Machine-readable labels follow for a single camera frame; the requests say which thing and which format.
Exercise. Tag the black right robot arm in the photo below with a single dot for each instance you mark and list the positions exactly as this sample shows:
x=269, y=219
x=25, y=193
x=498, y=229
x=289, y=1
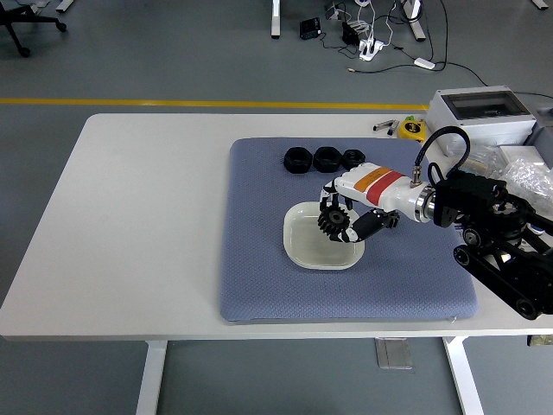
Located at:
x=471, y=194

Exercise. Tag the smaller black hex nut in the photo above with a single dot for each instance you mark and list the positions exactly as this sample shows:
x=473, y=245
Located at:
x=353, y=157

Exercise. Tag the white power strip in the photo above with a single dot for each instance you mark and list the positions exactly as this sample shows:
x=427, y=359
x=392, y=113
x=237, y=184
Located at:
x=370, y=48

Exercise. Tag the yellow tape measure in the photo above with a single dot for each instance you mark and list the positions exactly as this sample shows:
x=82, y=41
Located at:
x=411, y=129

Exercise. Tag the large black hex nut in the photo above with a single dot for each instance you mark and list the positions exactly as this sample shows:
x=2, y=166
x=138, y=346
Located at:
x=327, y=160
x=296, y=161

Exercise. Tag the small silver device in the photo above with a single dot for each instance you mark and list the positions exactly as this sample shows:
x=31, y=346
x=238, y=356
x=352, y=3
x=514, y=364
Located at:
x=332, y=11

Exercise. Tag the white power adapter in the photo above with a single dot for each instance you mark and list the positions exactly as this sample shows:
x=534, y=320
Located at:
x=424, y=63

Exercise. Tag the large black gear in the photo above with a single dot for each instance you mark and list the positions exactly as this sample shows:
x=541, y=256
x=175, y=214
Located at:
x=333, y=222

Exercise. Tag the blue-grey padded mat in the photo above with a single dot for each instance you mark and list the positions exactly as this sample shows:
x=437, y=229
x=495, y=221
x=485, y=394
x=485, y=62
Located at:
x=259, y=259

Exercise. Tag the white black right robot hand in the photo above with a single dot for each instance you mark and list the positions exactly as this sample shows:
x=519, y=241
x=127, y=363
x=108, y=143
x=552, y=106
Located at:
x=380, y=186

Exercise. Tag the silver black pen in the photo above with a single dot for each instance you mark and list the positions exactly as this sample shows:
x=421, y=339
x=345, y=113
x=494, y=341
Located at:
x=383, y=125

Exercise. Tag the white square dish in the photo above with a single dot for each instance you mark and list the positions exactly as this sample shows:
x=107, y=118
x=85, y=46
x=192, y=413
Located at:
x=311, y=250

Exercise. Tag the grey electrical enclosure box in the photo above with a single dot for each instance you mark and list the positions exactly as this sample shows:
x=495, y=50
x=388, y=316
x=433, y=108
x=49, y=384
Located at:
x=479, y=123

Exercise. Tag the white table leg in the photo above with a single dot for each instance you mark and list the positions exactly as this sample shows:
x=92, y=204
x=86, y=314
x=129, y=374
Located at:
x=539, y=3
x=151, y=380
x=275, y=19
x=415, y=21
x=65, y=4
x=464, y=380

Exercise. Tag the black office chair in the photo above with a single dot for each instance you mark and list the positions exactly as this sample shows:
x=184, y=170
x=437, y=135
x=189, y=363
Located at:
x=17, y=19

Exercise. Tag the clear bag of parts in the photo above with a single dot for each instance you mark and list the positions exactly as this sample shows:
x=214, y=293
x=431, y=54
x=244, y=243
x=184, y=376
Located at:
x=527, y=177

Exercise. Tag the black box with display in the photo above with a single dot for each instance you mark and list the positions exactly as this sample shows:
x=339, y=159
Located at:
x=309, y=28

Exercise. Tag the black charger device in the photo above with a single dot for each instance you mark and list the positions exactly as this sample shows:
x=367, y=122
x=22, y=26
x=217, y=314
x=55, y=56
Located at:
x=350, y=33

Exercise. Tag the flat white box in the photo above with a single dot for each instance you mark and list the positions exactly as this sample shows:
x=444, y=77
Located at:
x=518, y=153

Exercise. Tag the metal floor plate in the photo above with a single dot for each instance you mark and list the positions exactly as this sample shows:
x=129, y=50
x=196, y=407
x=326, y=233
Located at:
x=393, y=353

